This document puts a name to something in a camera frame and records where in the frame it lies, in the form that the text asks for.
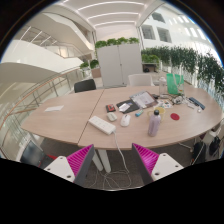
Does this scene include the white chair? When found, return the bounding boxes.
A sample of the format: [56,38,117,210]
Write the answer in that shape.
[127,73,155,88]

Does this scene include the white power strip cable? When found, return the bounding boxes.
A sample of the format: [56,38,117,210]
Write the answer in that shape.
[93,130,134,190]

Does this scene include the white two-door cabinet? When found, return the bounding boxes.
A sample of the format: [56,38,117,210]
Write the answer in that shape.
[95,43,144,88]

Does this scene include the dark blue flat case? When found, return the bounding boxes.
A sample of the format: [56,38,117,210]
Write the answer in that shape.
[188,96,207,111]

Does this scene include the white computer mouse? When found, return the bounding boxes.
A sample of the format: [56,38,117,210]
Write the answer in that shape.
[120,113,132,128]

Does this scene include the green tote bag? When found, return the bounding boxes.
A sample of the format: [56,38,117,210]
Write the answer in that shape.
[165,72,185,96]

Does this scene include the tangled black cables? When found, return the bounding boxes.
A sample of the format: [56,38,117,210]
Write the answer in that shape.
[168,94,186,106]

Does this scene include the small red and black device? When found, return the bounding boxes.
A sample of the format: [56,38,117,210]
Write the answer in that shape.
[105,103,117,113]

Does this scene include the glass railing wooden handrail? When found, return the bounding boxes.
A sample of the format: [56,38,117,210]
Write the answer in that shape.
[0,66,84,158]

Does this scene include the flat round red coaster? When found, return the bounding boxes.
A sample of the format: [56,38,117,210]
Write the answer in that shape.
[169,112,181,121]

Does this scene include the small grey-white computer mouse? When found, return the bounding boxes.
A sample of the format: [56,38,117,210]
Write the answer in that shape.
[106,112,118,122]

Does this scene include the pale yellow mug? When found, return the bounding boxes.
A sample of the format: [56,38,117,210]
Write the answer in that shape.
[146,106,167,123]

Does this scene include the black bag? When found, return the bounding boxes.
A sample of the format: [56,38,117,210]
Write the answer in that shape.
[192,141,208,166]

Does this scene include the purple drink bottle black cap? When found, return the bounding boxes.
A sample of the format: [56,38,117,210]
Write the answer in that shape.
[147,109,162,138]

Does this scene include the green plants atop cabinet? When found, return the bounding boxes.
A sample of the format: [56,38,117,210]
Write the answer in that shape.
[94,36,140,50]

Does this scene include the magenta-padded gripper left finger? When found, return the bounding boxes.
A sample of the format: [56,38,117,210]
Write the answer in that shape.
[43,143,96,187]

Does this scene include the green plant hedge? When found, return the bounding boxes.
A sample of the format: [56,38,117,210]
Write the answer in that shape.
[140,45,224,98]

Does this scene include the colourful sticker sheet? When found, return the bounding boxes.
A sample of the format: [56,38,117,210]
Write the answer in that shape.
[156,99,174,110]

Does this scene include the potted green plants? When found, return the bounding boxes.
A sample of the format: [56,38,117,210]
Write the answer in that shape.
[79,59,100,71]

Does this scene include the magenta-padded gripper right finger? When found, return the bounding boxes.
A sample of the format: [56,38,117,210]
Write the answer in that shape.
[131,143,185,186]

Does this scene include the white paper sheet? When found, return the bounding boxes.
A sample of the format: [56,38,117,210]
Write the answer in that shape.
[44,105,65,112]

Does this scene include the clear plastic water bottle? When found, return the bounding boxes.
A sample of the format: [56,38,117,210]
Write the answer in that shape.
[158,76,168,98]

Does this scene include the black chair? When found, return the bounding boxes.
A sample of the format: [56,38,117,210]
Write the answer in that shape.
[19,139,45,168]
[73,78,97,94]

